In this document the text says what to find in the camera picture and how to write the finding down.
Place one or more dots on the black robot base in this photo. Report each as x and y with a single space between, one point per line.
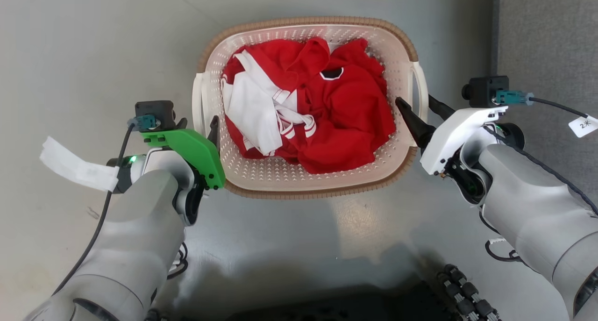
336 307

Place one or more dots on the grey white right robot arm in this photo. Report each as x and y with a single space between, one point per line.
532 209

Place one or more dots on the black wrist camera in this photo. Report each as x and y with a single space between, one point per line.
483 91
154 111

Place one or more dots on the white perforated laundry basket brown rim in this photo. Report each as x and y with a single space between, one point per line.
280 181

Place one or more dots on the grey fabric sofa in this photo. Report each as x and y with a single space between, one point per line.
546 40

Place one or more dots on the red garment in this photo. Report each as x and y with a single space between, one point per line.
350 120

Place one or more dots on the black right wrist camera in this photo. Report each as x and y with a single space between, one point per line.
483 91

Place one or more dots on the white tape tag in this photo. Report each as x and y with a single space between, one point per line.
74 167

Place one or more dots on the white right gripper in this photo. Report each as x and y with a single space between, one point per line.
448 139

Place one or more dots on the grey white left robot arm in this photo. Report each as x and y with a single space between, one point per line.
135 246

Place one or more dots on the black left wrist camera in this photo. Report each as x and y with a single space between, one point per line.
154 111

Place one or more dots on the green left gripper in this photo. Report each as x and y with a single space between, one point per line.
196 150

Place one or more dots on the white garment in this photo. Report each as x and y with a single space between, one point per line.
252 110

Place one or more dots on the black roller wheel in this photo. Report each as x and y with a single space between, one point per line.
467 295

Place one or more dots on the white paper label tag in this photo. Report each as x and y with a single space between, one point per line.
583 125

